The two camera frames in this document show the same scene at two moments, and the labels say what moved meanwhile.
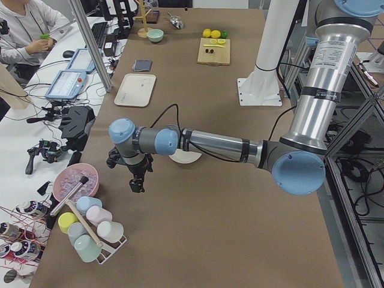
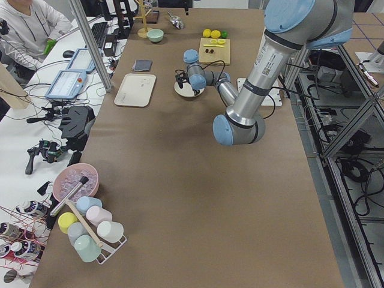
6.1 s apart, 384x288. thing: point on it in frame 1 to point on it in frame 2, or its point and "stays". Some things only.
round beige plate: x=183 y=156 to x=187 y=90
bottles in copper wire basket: x=24 y=228 stays
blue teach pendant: x=68 y=84 stays
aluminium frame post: x=91 y=45 stays
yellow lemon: x=206 y=32 stays
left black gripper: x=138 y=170 to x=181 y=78
